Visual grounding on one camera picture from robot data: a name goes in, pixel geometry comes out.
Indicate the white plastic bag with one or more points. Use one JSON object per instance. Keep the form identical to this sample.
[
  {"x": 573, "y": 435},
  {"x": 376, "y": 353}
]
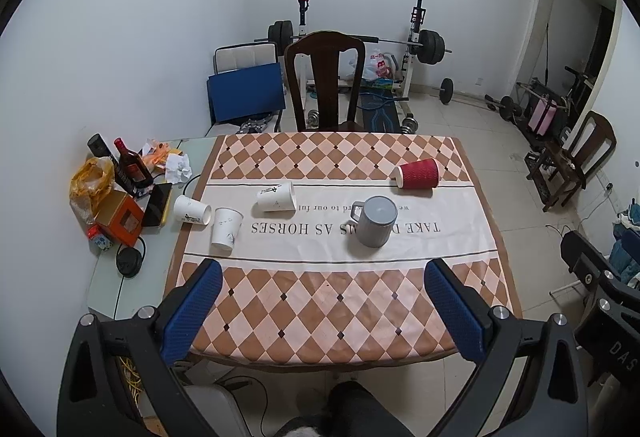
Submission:
[{"x": 380, "y": 67}]

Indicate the black phone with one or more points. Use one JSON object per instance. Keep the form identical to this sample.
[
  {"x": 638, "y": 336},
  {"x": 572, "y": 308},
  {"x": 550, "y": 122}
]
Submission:
[{"x": 157, "y": 207}]

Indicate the small blue white box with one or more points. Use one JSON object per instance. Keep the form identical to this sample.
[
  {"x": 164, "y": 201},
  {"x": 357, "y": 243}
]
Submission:
[{"x": 101, "y": 238}]

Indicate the orange cardboard box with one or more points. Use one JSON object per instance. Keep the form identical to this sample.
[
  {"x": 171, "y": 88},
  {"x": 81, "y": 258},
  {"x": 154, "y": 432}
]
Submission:
[{"x": 117, "y": 219}]

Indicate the yellow plastic bag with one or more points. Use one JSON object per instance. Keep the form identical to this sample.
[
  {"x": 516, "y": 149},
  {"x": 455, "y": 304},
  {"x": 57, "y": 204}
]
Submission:
[{"x": 90, "y": 184}]

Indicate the white chair seat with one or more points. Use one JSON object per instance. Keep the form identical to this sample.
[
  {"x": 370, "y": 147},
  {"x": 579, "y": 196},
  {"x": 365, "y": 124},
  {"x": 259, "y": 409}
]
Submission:
[{"x": 215, "y": 409}]

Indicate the white barbell rack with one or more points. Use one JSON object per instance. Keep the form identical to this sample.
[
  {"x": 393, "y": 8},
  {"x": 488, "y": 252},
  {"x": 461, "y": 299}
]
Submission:
[{"x": 411, "y": 67}]

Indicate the orange wrappers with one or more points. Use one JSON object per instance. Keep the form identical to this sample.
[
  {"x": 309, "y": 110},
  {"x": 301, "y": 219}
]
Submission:
[{"x": 160, "y": 154}]

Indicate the blue board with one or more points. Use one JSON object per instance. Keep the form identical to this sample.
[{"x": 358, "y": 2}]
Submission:
[{"x": 245, "y": 89}]

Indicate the checked brown tablecloth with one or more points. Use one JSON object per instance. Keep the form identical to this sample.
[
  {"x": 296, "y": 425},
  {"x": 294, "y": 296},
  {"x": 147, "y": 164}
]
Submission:
[{"x": 325, "y": 297}]

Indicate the barbell with black plates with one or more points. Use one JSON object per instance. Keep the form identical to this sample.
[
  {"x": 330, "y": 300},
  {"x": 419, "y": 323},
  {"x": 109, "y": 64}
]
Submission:
[{"x": 431, "y": 48}]

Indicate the blue clothes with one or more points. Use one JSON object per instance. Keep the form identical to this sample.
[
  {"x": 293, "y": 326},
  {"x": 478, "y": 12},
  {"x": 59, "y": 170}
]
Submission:
[{"x": 627, "y": 247}]

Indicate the black exercise machine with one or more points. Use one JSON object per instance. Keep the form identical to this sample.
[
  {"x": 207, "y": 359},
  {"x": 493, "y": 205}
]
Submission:
[{"x": 570, "y": 89}]

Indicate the dark wooden dining chair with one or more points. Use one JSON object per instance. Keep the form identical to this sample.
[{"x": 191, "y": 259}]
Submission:
[{"x": 325, "y": 67}]

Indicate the person's leg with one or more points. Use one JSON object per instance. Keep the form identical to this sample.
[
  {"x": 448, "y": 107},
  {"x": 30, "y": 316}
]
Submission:
[{"x": 350, "y": 409}]

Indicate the dark glass bottle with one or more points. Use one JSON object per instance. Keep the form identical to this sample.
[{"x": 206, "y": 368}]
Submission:
[{"x": 127, "y": 169}]

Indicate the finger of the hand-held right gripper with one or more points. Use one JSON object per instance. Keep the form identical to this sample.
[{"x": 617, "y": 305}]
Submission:
[{"x": 577, "y": 252}]

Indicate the red ribbed paper cup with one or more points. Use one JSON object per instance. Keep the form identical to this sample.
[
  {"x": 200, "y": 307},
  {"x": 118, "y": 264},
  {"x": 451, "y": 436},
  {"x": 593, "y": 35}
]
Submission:
[{"x": 417, "y": 174}]

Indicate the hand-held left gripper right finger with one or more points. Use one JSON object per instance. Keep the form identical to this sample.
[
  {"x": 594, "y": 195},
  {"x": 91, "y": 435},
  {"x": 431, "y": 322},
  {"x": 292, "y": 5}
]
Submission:
[{"x": 455, "y": 312}]

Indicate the pink bag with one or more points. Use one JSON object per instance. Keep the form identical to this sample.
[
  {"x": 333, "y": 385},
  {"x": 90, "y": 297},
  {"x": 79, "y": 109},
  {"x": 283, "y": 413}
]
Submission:
[{"x": 542, "y": 117}]

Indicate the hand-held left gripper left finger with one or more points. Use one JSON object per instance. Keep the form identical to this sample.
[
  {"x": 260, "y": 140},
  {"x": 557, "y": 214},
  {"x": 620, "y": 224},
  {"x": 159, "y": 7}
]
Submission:
[{"x": 192, "y": 312}]

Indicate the small chrome dumbbell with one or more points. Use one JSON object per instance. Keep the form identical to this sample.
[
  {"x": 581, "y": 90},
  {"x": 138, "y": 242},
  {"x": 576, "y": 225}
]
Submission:
[{"x": 408, "y": 124}]

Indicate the black cylinder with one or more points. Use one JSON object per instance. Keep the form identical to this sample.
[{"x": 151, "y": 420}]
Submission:
[{"x": 100, "y": 148}]

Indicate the crumpled white tissue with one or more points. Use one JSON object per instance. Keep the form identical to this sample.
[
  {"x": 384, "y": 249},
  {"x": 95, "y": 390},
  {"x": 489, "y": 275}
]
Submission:
[{"x": 178, "y": 168}]

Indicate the white paper cup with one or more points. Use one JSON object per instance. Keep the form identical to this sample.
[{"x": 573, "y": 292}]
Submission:
[
  {"x": 277, "y": 198},
  {"x": 190, "y": 210},
  {"x": 225, "y": 229}
]

